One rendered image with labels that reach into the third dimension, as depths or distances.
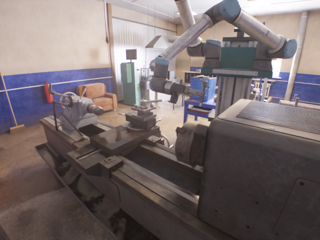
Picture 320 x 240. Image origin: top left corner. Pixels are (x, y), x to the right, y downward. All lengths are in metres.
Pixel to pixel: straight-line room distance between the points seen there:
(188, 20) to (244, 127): 1.25
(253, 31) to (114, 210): 1.70
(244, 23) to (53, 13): 4.82
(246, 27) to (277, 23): 6.65
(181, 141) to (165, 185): 0.31
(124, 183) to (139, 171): 0.13
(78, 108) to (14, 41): 3.54
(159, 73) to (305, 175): 0.83
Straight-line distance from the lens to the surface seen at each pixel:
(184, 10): 1.60
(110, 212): 1.48
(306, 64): 7.83
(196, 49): 1.76
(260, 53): 1.68
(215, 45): 1.72
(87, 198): 1.64
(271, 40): 1.46
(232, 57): 1.83
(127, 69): 5.42
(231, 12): 1.22
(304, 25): 7.71
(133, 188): 1.01
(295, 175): 0.59
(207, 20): 1.30
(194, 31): 1.24
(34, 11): 5.28
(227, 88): 1.94
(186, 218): 0.88
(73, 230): 2.00
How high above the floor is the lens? 1.53
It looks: 20 degrees down
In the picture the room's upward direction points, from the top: straight up
